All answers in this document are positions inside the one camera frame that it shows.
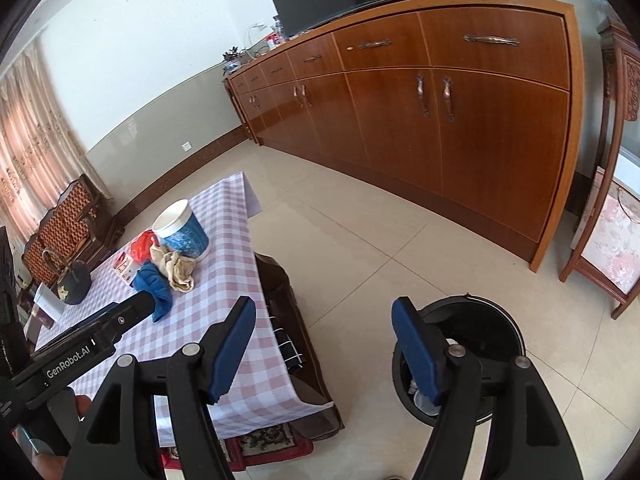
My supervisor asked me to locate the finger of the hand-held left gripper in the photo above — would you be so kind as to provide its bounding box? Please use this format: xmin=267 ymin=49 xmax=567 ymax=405
xmin=62 ymin=290 xmax=157 ymax=348

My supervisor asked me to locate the checkered cloth table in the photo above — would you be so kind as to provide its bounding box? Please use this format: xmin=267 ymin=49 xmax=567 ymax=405
xmin=31 ymin=171 xmax=335 ymax=448

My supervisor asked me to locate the red patterned rug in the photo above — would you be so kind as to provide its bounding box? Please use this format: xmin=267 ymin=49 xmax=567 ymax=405
xmin=160 ymin=422 xmax=315 ymax=471

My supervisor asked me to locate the wooden armchair floral cushion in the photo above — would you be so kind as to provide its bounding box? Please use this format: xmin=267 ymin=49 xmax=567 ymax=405
xmin=559 ymin=16 xmax=640 ymax=321

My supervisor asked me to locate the beige cloth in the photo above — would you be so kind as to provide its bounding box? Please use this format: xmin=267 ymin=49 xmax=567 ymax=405
xmin=150 ymin=245 xmax=197 ymax=292

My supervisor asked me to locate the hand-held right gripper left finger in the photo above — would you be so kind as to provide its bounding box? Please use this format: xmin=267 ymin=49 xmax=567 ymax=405
xmin=62 ymin=296 xmax=257 ymax=480

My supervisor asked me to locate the pink embroidered curtain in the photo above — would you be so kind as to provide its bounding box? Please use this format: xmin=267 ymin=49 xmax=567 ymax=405
xmin=0 ymin=42 xmax=113 ymax=246

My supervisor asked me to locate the black iron teapot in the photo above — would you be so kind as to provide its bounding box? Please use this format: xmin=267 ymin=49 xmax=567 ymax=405
xmin=41 ymin=248 xmax=92 ymax=306

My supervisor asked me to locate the red wrapper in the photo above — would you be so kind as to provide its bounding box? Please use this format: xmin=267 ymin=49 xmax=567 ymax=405
xmin=131 ymin=231 xmax=161 ymax=263

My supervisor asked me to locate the black plastic bin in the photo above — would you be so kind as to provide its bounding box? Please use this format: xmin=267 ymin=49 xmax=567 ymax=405
xmin=391 ymin=294 xmax=526 ymax=428

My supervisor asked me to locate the white tin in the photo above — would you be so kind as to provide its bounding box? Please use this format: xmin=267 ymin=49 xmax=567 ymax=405
xmin=32 ymin=285 xmax=66 ymax=322

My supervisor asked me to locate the tufted wooden bench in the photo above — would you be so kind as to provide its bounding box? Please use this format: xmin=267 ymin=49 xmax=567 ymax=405
xmin=21 ymin=174 xmax=126 ymax=291

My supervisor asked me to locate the long wooden sideboard cabinet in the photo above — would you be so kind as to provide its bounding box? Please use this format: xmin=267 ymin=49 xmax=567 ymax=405
xmin=222 ymin=0 xmax=586 ymax=273

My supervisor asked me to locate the small potted plant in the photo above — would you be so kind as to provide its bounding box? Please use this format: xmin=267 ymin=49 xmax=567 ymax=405
xmin=222 ymin=46 xmax=248 ymax=73

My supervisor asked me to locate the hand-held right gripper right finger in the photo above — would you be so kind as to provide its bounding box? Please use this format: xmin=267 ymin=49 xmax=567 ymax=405
xmin=391 ymin=296 xmax=586 ymax=480

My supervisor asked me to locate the red white small box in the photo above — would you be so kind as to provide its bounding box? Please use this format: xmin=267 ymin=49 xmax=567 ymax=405
xmin=112 ymin=253 xmax=137 ymax=283

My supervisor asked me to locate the blue white paper bowl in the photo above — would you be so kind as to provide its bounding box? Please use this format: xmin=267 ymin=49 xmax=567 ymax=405
xmin=151 ymin=199 xmax=210 ymax=261

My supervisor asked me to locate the blue cloth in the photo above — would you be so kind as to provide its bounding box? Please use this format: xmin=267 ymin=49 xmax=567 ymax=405
xmin=132 ymin=262 xmax=173 ymax=323

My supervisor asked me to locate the person's left hand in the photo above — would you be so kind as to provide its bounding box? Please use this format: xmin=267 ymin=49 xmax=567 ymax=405
xmin=31 ymin=394 xmax=93 ymax=480

